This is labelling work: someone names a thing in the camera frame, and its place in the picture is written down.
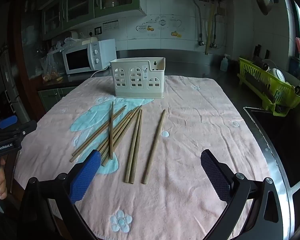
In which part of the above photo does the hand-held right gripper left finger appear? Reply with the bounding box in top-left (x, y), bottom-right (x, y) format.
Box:
top-left (20, 149), bottom-right (102, 240)

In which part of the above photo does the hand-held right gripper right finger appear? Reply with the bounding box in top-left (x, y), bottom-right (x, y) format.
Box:
top-left (200, 149), bottom-right (289, 240)

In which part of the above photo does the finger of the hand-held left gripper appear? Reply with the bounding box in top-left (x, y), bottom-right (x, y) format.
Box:
top-left (0, 116), bottom-right (18, 130)
top-left (0, 120), bottom-right (38, 143)

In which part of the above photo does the pile of wooden chopsticks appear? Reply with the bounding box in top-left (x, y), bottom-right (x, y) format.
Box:
top-left (70, 102), bottom-right (166, 185)

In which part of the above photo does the cream plastic chopstick holder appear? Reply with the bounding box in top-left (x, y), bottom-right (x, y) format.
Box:
top-left (110, 57), bottom-right (166, 98)

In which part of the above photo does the person's left hand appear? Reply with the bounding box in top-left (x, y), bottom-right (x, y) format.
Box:
top-left (0, 157), bottom-right (8, 200)

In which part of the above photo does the green base cabinet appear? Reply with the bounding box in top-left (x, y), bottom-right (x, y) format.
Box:
top-left (37, 86), bottom-right (78, 120)

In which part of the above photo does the pink printed towel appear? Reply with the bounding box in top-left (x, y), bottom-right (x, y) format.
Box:
top-left (14, 76), bottom-right (268, 240)

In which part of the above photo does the clear bag with orange food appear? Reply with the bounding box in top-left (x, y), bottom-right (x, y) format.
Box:
top-left (41, 51), bottom-right (65, 83)

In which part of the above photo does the dark sink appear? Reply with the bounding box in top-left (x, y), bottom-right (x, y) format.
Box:
top-left (243, 106), bottom-right (300, 189)

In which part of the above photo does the white microwave oven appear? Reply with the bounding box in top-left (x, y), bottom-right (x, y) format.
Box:
top-left (62, 39), bottom-right (117, 75)

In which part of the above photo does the crumpled clear plastic bag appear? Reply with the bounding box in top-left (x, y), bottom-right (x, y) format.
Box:
top-left (61, 37), bottom-right (90, 48)

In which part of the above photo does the cream box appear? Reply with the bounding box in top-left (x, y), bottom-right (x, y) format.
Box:
top-left (82, 37), bottom-right (98, 46)

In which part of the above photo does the green dish rack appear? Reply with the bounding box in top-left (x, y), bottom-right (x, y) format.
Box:
top-left (237, 57), bottom-right (300, 117)

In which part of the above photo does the clear soap bottle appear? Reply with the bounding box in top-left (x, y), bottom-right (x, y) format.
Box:
top-left (219, 54), bottom-right (230, 72)

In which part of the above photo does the white bowl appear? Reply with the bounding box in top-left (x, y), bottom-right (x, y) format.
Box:
top-left (268, 67), bottom-right (286, 83)

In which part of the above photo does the white notice label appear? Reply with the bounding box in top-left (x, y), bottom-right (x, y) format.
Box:
top-left (102, 21), bottom-right (119, 33)

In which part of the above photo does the white power cable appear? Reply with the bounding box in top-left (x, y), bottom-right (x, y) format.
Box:
top-left (90, 66), bottom-right (113, 79)

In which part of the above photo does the grey metal hose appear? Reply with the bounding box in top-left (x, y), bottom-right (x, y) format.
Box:
top-left (213, 0), bottom-right (224, 48)
top-left (194, 0), bottom-right (205, 47)

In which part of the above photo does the green wall cabinet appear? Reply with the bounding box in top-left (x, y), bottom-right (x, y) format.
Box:
top-left (41, 0), bottom-right (147, 41)

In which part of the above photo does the yellow hose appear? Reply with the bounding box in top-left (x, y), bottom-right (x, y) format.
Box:
top-left (205, 1), bottom-right (215, 55)

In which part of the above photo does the fruit wall sticker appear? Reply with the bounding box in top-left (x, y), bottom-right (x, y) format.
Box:
top-left (136, 15), bottom-right (185, 39)

